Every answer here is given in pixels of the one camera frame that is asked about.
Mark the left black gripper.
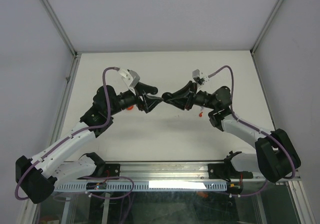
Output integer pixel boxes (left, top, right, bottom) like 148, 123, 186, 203
107, 82, 163, 117

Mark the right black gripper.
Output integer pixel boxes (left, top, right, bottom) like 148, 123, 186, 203
165, 80, 218, 111

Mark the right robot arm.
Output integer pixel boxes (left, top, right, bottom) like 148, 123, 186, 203
162, 81, 301, 183

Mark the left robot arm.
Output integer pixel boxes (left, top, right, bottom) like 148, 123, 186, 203
14, 82, 163, 204

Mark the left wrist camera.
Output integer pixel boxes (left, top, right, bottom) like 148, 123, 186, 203
117, 68, 140, 90

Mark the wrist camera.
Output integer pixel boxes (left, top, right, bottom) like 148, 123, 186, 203
117, 68, 140, 90
192, 69, 210, 86

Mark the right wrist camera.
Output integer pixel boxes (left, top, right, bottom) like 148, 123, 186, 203
192, 69, 210, 86

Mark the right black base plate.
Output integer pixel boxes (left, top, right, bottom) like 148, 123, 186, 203
207, 162, 232, 182

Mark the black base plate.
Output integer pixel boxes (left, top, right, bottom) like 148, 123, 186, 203
207, 162, 232, 182
100, 162, 121, 180

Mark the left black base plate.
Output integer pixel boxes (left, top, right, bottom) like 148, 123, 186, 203
100, 162, 121, 180

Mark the aluminium mounting rail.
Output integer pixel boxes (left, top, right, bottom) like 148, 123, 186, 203
56, 160, 300, 185

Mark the white slotted cable duct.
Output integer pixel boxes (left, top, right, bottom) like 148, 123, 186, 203
55, 180, 227, 192

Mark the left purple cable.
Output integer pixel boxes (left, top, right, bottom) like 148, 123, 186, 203
14, 66, 137, 224

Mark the left aluminium frame post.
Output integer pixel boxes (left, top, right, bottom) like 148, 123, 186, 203
32, 0, 81, 60

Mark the aluminium frame post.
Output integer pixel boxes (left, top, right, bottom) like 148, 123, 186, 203
250, 0, 296, 56
32, 0, 81, 60

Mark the right aluminium frame post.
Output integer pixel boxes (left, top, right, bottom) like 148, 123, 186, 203
250, 0, 296, 56

